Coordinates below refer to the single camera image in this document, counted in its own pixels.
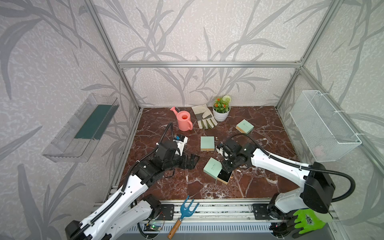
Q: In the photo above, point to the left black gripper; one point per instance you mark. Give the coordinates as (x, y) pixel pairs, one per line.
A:
(190, 166)

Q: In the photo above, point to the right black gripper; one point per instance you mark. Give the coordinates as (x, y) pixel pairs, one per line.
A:
(227, 168)

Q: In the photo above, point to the mint drawer jewelry box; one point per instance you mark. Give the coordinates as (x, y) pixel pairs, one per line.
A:
(214, 169)

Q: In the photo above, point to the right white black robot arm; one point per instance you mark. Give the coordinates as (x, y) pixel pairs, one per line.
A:
(315, 187)

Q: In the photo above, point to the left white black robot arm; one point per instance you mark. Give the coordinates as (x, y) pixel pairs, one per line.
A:
(117, 215)

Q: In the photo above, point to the grey work gloves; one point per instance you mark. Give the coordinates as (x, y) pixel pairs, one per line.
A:
(204, 117)

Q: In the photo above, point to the pink watering can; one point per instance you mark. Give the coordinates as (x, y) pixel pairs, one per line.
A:
(183, 119)

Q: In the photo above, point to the potted plant white pot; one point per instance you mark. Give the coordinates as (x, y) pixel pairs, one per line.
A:
(221, 108)

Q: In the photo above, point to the small circuit board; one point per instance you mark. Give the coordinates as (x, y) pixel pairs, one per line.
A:
(149, 227)

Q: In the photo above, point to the green black garden glove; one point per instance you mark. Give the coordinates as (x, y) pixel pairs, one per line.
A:
(305, 221)

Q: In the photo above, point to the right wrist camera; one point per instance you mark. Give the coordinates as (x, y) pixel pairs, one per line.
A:
(220, 150)

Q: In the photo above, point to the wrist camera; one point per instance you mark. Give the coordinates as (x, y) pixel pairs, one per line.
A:
(181, 142)
(220, 150)

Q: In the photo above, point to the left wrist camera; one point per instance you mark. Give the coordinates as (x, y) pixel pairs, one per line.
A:
(181, 142)

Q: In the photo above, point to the blue garden fork wooden handle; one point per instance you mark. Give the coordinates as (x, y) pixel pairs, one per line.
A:
(186, 212)

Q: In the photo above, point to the white wire mesh basket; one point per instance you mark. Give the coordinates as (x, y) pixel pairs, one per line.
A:
(328, 136)

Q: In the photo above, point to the clear plastic wall shelf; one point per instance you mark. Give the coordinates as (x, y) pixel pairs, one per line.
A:
(77, 140)

